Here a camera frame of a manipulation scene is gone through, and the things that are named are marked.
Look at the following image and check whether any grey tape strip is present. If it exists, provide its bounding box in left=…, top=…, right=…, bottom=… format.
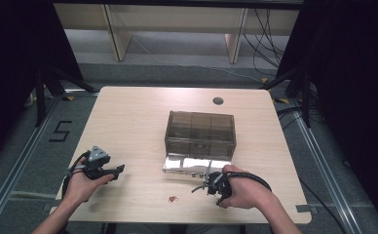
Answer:
left=295, top=204, right=314, bottom=215

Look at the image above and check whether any bundle of black cables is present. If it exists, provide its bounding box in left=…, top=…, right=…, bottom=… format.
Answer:
left=242, top=8, right=287, bottom=78

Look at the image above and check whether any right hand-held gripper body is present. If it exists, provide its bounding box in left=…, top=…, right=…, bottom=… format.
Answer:
left=206, top=171, right=234, bottom=207

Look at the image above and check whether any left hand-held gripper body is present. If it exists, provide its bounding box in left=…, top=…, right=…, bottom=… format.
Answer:
left=85, top=144, right=113, bottom=180

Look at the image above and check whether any person's right hand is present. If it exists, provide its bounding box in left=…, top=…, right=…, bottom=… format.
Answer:
left=217, top=164, right=273, bottom=210

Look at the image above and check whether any person's left hand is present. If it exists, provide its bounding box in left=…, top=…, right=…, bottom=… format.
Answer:
left=61, top=157, right=117, bottom=207

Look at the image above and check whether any thin white floor cable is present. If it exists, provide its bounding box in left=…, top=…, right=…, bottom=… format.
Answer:
left=130, top=34, right=265, bottom=83

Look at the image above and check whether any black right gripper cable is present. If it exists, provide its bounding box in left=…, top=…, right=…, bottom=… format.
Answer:
left=216, top=171, right=273, bottom=207

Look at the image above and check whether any transparent brown storage box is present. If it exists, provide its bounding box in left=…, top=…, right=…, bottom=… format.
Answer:
left=162, top=110, right=237, bottom=179

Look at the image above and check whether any beige wooden shelf unit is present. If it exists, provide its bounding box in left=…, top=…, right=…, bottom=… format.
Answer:
left=53, top=2, right=301, bottom=65

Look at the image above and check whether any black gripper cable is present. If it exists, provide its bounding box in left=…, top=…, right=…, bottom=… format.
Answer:
left=60, top=150, right=92, bottom=200
left=216, top=171, right=273, bottom=207

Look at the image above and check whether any black metal stand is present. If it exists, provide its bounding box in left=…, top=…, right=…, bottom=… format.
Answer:
left=258, top=66, right=313, bottom=129
left=34, top=63, right=99, bottom=129

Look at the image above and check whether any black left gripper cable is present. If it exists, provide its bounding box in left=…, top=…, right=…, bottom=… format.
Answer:
left=60, top=150, right=92, bottom=200

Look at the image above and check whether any dark curtain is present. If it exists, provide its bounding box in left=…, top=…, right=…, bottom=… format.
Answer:
left=274, top=0, right=378, bottom=234
left=0, top=0, right=85, bottom=170

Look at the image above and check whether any aluminium floor rail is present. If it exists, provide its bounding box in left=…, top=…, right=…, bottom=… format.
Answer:
left=288, top=97, right=365, bottom=234
left=0, top=92, right=68, bottom=233

